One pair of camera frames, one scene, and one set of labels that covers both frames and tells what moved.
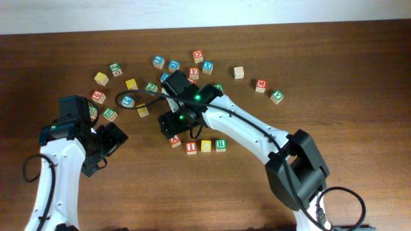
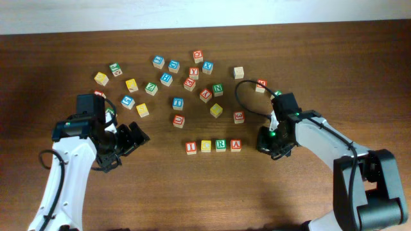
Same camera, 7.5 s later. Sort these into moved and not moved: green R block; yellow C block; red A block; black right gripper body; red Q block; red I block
Moved: red A block; black right gripper body
Not moved: red Q block; yellow C block; green R block; red I block
